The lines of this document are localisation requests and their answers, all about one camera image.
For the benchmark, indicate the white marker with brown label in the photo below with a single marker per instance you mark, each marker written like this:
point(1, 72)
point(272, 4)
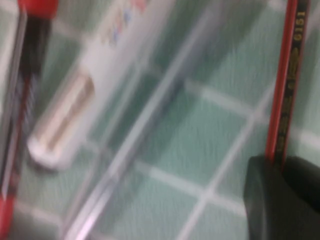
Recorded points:
point(112, 50)

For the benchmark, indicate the clear transparent gel pen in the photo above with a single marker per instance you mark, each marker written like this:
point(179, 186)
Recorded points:
point(150, 100)

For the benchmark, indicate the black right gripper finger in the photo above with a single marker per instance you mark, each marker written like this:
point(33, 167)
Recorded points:
point(287, 205)

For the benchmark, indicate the red and black pen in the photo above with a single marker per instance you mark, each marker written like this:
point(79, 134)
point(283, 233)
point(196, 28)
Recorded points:
point(35, 37)

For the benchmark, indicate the red pencil with eraser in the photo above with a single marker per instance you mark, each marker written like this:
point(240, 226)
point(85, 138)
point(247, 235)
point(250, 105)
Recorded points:
point(287, 75)

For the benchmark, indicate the green checked tablecloth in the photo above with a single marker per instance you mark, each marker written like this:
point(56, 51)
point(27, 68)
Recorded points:
point(200, 130)

